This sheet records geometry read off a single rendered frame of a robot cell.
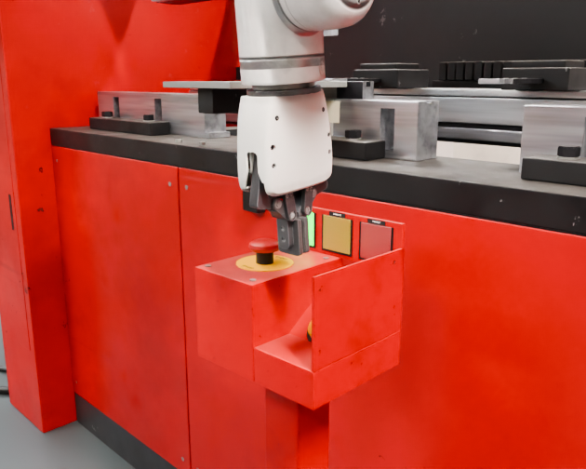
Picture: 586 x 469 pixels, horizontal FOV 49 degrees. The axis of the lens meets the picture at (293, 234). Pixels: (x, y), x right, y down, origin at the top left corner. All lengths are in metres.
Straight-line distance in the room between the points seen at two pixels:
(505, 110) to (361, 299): 0.64
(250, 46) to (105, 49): 1.33
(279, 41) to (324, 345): 0.31
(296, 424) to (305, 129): 0.37
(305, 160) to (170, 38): 1.43
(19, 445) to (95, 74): 1.06
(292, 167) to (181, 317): 0.83
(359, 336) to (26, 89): 1.30
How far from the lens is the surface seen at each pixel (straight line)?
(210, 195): 1.25
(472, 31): 1.62
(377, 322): 0.75
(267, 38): 0.61
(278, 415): 0.83
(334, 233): 0.82
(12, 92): 1.82
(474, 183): 0.86
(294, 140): 0.63
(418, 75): 1.39
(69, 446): 1.99
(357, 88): 1.14
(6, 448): 2.04
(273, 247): 0.78
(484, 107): 1.29
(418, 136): 1.05
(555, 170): 0.88
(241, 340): 0.76
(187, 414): 1.52
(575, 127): 0.93
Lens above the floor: 1.01
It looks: 14 degrees down
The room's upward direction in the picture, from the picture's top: straight up
